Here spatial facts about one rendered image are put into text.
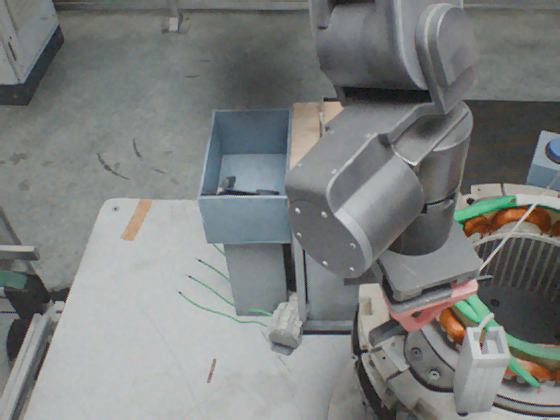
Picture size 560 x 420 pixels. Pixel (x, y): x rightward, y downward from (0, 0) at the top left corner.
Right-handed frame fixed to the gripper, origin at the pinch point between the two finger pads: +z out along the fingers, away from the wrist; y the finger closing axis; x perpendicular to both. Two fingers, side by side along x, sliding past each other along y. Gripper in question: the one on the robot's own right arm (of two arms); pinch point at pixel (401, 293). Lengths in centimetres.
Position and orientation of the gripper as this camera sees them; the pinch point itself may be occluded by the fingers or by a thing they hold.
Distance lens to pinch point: 56.6
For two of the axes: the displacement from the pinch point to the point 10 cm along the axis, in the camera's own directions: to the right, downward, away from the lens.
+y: 2.8, 7.2, -6.3
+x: 9.6, -2.6, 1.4
